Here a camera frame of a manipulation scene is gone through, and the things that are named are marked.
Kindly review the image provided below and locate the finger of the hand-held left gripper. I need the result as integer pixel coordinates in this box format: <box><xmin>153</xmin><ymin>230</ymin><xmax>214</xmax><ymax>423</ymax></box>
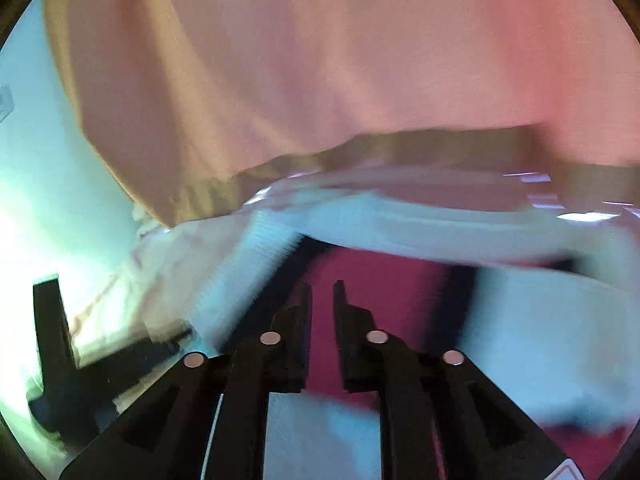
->
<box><xmin>75</xmin><ymin>329</ymin><xmax>194</xmax><ymax>378</ymax></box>

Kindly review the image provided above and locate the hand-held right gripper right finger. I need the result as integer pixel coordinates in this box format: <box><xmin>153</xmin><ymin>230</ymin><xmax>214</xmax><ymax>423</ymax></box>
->
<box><xmin>333</xmin><ymin>280</ymin><xmax>572</xmax><ymax>480</ymax></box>

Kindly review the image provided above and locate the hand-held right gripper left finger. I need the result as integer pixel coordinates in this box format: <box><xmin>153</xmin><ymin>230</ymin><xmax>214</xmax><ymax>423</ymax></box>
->
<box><xmin>59</xmin><ymin>281</ymin><xmax>313</xmax><ymax>480</ymax></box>

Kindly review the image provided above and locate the white ribbed garment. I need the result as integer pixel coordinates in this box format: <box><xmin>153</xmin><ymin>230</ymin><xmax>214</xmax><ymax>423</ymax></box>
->
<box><xmin>70</xmin><ymin>167</ymin><xmax>640</xmax><ymax>480</ymax></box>

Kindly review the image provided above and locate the pink cloth garment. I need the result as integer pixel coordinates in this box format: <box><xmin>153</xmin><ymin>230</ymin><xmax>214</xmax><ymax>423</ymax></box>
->
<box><xmin>44</xmin><ymin>0</ymin><xmax>640</xmax><ymax>228</ymax></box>

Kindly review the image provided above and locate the magenta mat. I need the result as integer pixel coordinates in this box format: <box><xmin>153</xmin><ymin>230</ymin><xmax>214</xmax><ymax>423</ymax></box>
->
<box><xmin>306</xmin><ymin>247</ymin><xmax>618</xmax><ymax>480</ymax></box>

